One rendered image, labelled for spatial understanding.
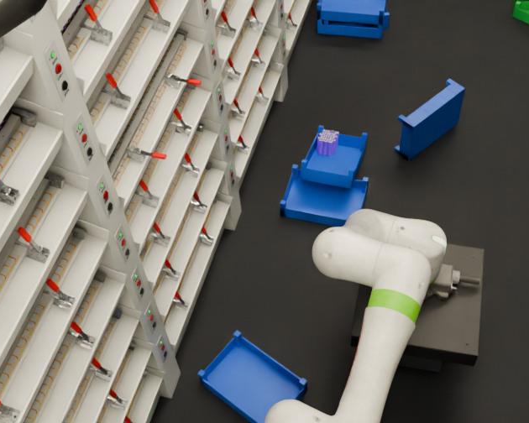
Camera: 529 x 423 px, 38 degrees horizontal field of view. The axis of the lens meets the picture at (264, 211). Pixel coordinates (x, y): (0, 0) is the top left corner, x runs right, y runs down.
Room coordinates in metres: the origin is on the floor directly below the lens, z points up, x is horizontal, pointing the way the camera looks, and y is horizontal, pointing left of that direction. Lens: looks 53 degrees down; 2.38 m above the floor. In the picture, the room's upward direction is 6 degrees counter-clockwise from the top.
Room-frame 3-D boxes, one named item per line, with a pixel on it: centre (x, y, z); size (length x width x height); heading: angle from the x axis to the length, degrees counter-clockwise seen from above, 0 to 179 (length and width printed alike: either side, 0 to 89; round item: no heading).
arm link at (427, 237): (1.19, -0.43, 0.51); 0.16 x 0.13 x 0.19; 64
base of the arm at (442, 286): (1.17, -0.49, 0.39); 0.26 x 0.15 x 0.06; 72
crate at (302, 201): (1.78, -0.24, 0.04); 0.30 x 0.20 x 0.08; 69
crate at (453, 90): (2.07, -0.70, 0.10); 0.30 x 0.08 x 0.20; 126
